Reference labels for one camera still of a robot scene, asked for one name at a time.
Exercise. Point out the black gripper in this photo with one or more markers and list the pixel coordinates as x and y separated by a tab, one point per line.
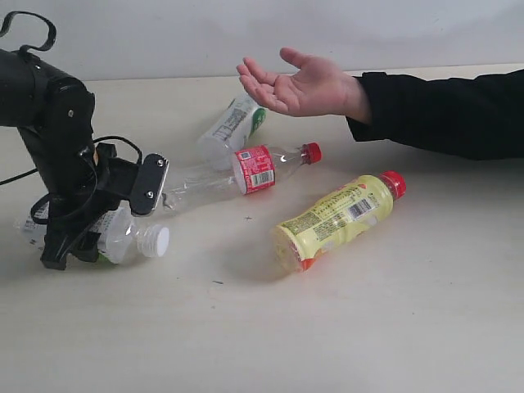
92	182

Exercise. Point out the white cap label bottle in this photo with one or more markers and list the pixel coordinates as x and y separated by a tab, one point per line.
121	238

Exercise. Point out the clear red label bottle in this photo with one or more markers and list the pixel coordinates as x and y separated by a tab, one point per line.
249	170

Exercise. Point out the white green label bottle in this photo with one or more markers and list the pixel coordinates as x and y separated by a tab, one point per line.
230	132

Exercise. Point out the yellow red cap bottle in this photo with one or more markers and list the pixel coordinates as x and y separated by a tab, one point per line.
336	219

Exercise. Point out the black sleeved forearm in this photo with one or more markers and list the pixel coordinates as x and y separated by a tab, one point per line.
476	119

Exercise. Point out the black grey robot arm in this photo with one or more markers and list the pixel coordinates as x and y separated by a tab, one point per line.
52	112

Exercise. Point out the open bare human hand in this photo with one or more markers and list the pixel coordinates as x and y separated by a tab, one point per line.
319	87

